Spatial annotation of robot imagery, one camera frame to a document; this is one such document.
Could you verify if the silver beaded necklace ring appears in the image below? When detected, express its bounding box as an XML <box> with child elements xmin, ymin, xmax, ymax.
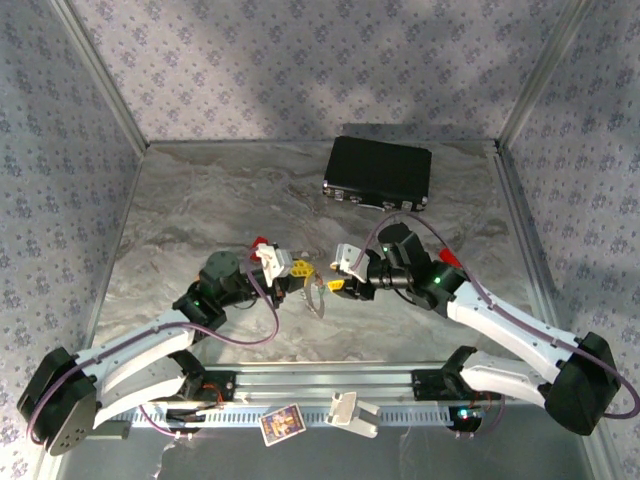
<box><xmin>302</xmin><ymin>282</ymin><xmax>329</xmax><ymax>321</ymax></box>

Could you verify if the black briefcase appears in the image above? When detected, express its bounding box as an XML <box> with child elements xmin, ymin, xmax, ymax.
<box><xmin>322</xmin><ymin>135</ymin><xmax>433</xmax><ymax>215</ymax></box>

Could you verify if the colourful playing card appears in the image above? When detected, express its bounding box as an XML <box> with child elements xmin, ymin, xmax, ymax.
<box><xmin>259</xmin><ymin>403</ymin><xmax>306</xmax><ymax>447</ymax></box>

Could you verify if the circuit board with LED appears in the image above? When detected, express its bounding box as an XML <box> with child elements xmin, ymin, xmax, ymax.
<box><xmin>449</xmin><ymin>405</ymin><xmax>484</xmax><ymax>431</ymax></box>

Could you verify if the dark grey bar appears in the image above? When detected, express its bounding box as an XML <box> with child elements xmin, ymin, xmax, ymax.
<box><xmin>92</xmin><ymin>421</ymin><xmax>130</xmax><ymax>441</ymax></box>

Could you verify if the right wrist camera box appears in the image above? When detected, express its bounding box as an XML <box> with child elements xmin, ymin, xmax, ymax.
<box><xmin>333</xmin><ymin>242</ymin><xmax>372</xmax><ymax>282</ymax></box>

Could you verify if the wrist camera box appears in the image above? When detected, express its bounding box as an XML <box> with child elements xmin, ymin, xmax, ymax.
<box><xmin>333</xmin><ymin>242</ymin><xmax>372</xmax><ymax>282</ymax></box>
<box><xmin>254</xmin><ymin>243</ymin><xmax>297</xmax><ymax>289</ymax></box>

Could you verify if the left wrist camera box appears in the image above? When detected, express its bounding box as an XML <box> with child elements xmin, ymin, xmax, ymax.
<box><xmin>254</xmin><ymin>243</ymin><xmax>297</xmax><ymax>289</ymax></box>

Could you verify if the wide aluminium base rail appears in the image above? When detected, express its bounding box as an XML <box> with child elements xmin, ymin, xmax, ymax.
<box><xmin>199</xmin><ymin>362</ymin><xmax>599</xmax><ymax>409</ymax></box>

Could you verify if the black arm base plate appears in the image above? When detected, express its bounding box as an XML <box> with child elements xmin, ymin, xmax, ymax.
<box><xmin>164</xmin><ymin>370</ymin><xmax>236</xmax><ymax>404</ymax></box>
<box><xmin>410</xmin><ymin>368</ymin><xmax>503</xmax><ymax>401</ymax></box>

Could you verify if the aluminium frame rail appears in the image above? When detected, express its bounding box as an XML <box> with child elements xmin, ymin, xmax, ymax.
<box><xmin>79</xmin><ymin>142</ymin><xmax>150</xmax><ymax>351</ymax></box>
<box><xmin>492</xmin><ymin>139</ymin><xmax>591</xmax><ymax>366</ymax></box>
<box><xmin>147</xmin><ymin>139</ymin><xmax>501</xmax><ymax>150</ymax></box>

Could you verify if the white plastic bracket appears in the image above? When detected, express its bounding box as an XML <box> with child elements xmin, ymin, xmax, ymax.
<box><xmin>324</xmin><ymin>392</ymin><xmax>381</xmax><ymax>440</ymax></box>

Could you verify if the slotted cable duct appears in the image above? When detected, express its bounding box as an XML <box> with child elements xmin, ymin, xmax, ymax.
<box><xmin>114</xmin><ymin>404</ymin><xmax>484</xmax><ymax>427</ymax></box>

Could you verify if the aluminium frame post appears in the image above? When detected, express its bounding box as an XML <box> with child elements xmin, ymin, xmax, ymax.
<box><xmin>49</xmin><ymin>0</ymin><xmax>150</xmax><ymax>150</ymax></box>
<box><xmin>497</xmin><ymin>0</ymin><xmax>599</xmax><ymax>149</ymax></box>

